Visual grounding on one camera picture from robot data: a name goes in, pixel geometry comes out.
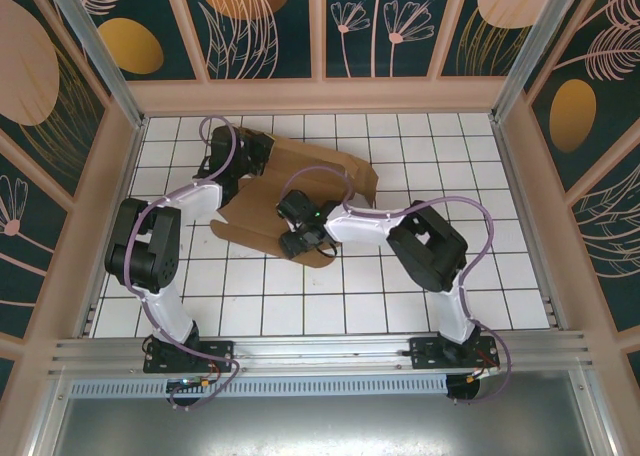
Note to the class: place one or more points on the yellow power connector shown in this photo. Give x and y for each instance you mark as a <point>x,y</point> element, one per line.
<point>472,377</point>

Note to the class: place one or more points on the aluminium frame post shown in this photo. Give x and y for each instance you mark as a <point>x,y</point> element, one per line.
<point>532,51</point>
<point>97,51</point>

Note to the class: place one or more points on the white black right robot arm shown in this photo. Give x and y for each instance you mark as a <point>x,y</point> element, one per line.
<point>360,228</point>

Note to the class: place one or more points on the small green circuit board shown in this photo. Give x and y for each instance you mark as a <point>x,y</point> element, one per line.
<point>187,385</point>

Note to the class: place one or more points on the brown cardboard box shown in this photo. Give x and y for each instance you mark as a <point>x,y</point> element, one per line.
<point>320,156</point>

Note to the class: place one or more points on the aluminium side rail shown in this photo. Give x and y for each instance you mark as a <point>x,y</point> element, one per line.
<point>510,168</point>

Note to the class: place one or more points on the grey metal sheet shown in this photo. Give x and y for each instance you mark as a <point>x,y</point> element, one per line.
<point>320,426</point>

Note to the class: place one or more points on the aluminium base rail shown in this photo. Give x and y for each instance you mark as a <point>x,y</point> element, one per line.
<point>320,351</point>

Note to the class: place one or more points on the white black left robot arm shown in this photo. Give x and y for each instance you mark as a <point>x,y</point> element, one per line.
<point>195,201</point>

